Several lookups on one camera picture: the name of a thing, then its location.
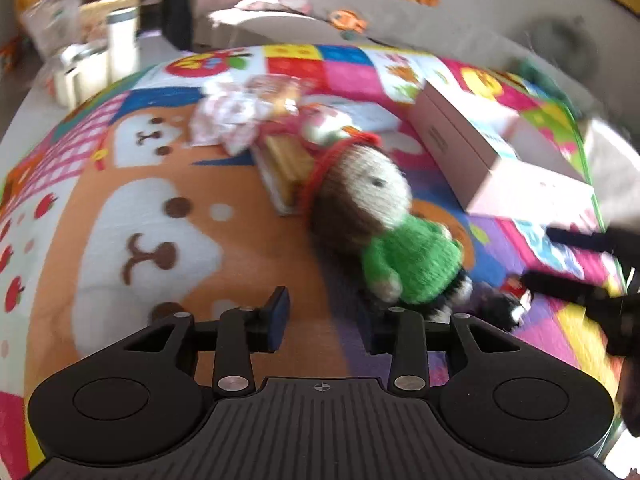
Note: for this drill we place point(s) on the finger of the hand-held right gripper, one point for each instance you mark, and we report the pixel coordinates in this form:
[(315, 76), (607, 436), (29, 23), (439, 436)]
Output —
[(560, 286), (575, 238)]

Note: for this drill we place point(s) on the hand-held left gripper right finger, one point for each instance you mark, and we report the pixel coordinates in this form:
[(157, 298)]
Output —
[(369, 332)]

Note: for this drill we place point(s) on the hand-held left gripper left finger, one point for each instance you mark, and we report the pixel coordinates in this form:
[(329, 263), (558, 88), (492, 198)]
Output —
[(278, 312)]

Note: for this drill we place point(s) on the knitted doll with red hat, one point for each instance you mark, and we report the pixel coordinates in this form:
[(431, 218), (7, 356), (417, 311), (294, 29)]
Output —
[(400, 255)]

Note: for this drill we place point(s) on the pink cardboard box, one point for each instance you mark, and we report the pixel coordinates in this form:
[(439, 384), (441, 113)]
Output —
[(460, 145)]

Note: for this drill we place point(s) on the packaged bread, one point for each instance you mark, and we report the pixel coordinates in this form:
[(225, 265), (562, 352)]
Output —
[(276, 92)]

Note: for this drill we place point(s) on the small black white toy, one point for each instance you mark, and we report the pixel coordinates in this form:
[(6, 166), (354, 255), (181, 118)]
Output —
[(505, 306)]

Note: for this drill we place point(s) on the colourful cartoon play mat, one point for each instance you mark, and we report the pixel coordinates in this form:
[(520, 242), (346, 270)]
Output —
[(150, 200)]

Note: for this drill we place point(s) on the teal cloth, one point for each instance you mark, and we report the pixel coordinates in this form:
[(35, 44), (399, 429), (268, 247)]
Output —
[(532, 71)]

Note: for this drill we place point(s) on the grey round cushion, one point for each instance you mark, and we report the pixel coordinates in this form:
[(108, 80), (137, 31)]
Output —
[(557, 47)]

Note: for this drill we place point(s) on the pink green packaged snack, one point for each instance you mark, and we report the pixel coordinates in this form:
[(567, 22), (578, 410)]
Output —
[(325, 126)]

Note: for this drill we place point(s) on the pink white crumpled bag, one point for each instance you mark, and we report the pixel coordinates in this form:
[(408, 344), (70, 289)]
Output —
[(225, 115)]

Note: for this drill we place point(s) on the beige sofa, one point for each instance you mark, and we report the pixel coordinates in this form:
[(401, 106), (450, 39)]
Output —
[(450, 15)]

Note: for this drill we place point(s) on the orange fish plush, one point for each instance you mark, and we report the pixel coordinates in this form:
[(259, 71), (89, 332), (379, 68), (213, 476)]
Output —
[(348, 21)]

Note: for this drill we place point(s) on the white bottle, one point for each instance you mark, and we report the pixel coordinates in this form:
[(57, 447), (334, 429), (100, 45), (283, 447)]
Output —
[(123, 45)]

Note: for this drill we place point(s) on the dark tank cabinet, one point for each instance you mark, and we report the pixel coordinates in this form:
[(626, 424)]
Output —
[(200, 0)]

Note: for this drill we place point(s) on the yellow printed box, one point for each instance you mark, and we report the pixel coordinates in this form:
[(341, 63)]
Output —
[(107, 12)]

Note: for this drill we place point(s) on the clear plastic bag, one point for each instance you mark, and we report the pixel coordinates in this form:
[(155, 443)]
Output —
[(50, 22)]

